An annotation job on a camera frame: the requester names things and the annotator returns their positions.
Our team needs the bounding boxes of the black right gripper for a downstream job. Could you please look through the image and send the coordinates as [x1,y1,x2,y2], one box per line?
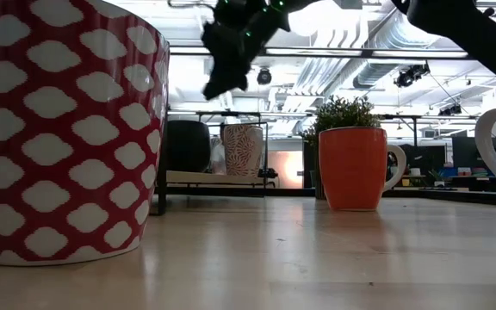
[201,0,305,101]

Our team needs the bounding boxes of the brown floral pattern mug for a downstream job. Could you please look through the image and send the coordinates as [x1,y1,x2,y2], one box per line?
[221,124,264,177]

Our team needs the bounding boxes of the orange and white mug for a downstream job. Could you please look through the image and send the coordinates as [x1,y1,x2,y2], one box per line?
[318,126,407,212]

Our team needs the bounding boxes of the red white diamond pattern mug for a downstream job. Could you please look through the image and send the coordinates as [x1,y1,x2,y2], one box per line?
[0,0,171,267]

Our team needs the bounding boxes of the black ceiling spotlight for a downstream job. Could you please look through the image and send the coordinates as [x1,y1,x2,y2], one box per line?
[394,63,431,89]
[256,67,273,86]
[438,102,463,117]

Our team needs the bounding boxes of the orange backlit panel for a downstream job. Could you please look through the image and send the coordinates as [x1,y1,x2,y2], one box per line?
[269,150,305,189]

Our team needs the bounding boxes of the green plant ribbed pot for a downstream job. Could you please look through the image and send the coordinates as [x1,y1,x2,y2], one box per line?
[301,95,382,200]

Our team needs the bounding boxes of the dark background monitor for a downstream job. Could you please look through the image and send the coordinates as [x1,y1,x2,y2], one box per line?
[402,144,447,176]
[451,136,496,170]

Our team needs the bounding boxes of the wooden shelf black metal frame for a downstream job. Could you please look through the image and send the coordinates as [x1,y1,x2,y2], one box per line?
[155,110,280,216]

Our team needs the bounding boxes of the silver ceiling duct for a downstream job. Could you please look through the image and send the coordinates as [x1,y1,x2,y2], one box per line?
[353,25,443,90]

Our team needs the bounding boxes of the black metal rig frame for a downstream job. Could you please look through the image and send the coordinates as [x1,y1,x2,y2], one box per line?
[161,42,496,208]

